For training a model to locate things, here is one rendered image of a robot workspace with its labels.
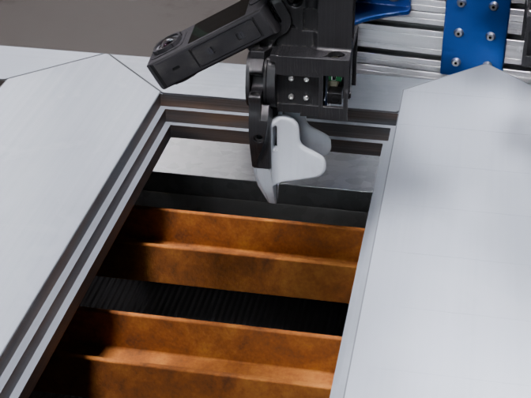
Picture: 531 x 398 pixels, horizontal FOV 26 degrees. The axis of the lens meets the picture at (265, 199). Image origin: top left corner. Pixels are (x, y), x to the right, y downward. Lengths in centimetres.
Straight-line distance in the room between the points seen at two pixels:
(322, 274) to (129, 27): 253
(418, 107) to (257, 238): 24
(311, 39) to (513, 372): 30
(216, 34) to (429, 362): 30
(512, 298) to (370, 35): 77
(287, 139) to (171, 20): 282
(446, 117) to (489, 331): 37
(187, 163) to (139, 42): 210
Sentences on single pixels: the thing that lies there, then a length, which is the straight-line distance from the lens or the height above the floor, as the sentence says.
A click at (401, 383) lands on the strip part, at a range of 87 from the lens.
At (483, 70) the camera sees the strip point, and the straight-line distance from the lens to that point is 136.
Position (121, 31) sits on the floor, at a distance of 368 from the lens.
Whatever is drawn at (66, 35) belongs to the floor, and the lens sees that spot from 368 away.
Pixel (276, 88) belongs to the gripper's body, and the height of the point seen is 103.
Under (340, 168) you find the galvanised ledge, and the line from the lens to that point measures 150.
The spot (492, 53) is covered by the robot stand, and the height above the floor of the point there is 77.
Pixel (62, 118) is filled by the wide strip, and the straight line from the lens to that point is 125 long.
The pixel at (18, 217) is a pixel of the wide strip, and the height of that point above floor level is 86.
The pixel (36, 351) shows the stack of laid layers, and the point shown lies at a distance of 97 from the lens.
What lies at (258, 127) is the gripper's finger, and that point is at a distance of 91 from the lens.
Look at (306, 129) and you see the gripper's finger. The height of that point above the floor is 97.
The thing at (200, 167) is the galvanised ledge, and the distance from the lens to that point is 151.
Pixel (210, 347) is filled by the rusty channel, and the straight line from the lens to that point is 117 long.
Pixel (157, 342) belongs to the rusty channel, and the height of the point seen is 69.
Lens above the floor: 142
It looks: 31 degrees down
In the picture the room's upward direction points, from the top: straight up
